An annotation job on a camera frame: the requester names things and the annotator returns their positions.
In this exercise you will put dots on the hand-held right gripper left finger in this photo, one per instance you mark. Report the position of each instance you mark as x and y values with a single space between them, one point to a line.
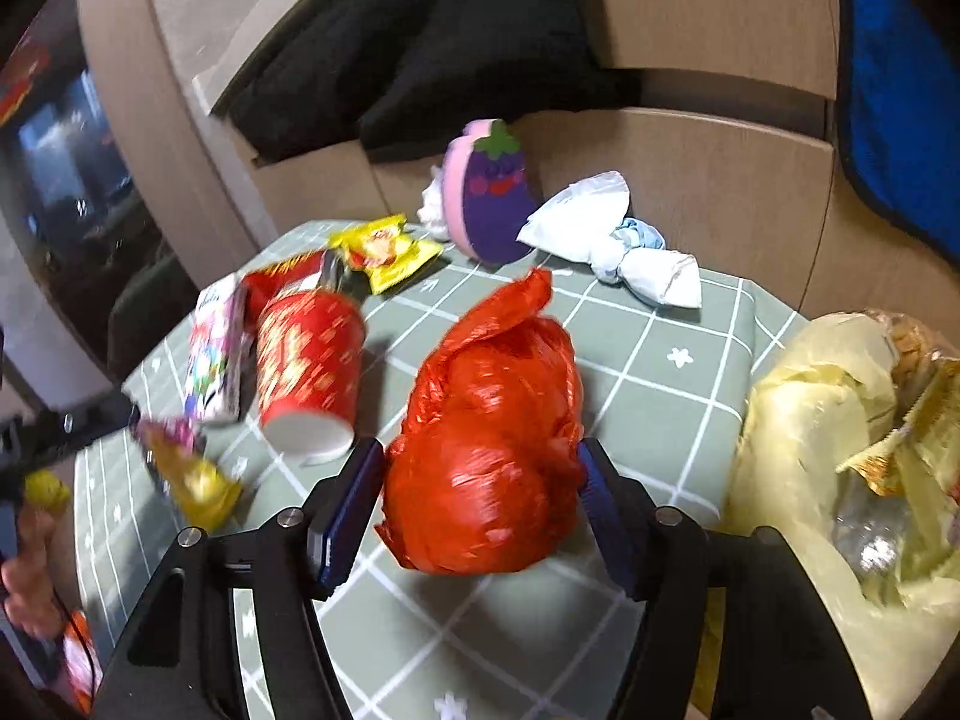
351 514

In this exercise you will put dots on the white pink snack packet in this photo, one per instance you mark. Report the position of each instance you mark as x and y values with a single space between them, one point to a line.
214 360

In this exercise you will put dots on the purple eggplant sponge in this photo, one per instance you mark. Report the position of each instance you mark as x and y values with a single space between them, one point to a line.
491 191

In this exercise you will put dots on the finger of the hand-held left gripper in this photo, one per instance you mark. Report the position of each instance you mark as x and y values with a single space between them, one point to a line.
82 420

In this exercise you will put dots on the transparent snack bag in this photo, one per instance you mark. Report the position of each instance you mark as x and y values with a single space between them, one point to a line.
911 337

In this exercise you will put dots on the person's left hand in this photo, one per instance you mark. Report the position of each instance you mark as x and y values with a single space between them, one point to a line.
30 585

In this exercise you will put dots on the black cloth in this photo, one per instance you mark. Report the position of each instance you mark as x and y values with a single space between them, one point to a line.
420 45

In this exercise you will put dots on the red snack packet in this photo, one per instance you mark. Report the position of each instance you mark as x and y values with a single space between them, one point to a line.
289 276

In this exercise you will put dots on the orange yellow torn wrapper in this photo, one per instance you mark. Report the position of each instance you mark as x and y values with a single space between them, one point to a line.
900 454

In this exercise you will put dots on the red patterned paper cup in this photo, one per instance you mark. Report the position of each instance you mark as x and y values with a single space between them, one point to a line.
304 360

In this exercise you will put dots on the blue cloth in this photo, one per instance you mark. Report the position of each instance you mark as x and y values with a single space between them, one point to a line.
900 90

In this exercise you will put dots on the beige wooden cabinet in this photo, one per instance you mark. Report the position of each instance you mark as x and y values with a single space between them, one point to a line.
720 165

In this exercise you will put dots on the white crumpled tissue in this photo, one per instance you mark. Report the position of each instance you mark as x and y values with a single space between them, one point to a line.
433 204

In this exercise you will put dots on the red plastic bag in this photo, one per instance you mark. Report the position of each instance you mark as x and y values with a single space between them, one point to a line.
487 427

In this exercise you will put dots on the pale yellow plastic bag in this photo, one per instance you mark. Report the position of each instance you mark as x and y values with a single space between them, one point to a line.
810 420

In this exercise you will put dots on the purple yellow candy wrapper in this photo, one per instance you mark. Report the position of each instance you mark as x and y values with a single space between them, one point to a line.
191 476

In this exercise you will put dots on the red window decoration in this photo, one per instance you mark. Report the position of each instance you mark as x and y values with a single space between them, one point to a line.
19 79

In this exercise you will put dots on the green checkered tablecloth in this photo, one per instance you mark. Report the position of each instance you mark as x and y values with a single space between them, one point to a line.
660 390

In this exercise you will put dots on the yellow wafer snack packet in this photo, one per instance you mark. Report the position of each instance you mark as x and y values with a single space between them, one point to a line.
386 249

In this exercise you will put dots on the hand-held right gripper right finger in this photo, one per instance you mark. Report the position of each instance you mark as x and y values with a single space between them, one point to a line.
600 517

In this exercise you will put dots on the white blue crumpled wrapper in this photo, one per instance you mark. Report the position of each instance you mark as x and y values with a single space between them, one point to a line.
577 217

